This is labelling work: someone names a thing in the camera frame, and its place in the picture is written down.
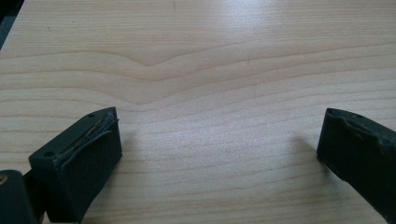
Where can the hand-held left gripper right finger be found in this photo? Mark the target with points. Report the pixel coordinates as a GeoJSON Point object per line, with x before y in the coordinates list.
{"type": "Point", "coordinates": [361, 155]}

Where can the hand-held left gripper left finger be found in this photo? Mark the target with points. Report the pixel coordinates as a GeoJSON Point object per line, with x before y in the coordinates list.
{"type": "Point", "coordinates": [84, 161]}

